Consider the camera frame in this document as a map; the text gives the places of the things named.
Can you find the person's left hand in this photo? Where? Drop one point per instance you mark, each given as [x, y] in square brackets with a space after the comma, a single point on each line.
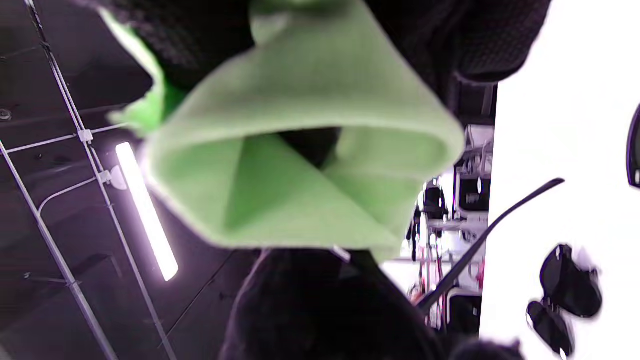
[320, 310]

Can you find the person's right hand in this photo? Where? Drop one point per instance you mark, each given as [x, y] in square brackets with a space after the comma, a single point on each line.
[200, 35]

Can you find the green cleaning cloth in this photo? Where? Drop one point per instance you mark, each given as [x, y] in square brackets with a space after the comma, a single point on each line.
[310, 90]

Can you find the ceiling pipe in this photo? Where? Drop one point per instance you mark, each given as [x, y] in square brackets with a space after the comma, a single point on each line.
[85, 136]

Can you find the ceiling light bar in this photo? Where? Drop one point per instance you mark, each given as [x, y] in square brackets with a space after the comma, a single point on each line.
[145, 210]

